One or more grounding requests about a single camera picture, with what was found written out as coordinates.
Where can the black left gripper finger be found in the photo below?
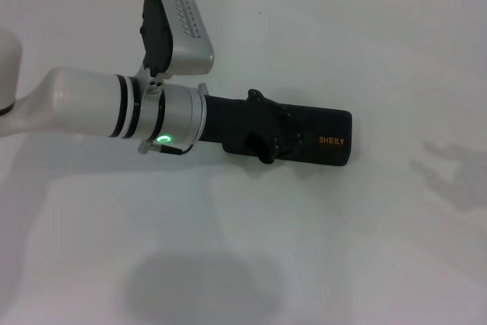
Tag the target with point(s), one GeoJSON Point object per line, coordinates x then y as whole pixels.
{"type": "Point", "coordinates": [289, 146]}
{"type": "Point", "coordinates": [291, 121]}

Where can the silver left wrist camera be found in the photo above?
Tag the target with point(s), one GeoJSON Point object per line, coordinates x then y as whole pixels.
{"type": "Point", "coordinates": [186, 39]}

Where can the black glasses case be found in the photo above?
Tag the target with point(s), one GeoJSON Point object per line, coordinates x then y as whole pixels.
{"type": "Point", "coordinates": [331, 138]}

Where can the left gripper silver connector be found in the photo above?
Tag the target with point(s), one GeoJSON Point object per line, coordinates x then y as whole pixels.
{"type": "Point", "coordinates": [202, 90]}

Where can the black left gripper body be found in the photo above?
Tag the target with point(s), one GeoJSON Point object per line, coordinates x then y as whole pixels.
{"type": "Point", "coordinates": [228, 119]}

